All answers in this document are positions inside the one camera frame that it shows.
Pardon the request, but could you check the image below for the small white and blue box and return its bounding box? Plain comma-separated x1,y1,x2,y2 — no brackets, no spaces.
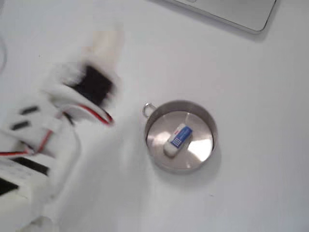
163,123,194,159

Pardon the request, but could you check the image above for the round metal bowl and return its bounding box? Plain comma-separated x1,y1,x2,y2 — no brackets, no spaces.
144,100,219,174

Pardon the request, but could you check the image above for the silver laptop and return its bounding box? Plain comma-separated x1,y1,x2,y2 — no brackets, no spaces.
149,0,277,34

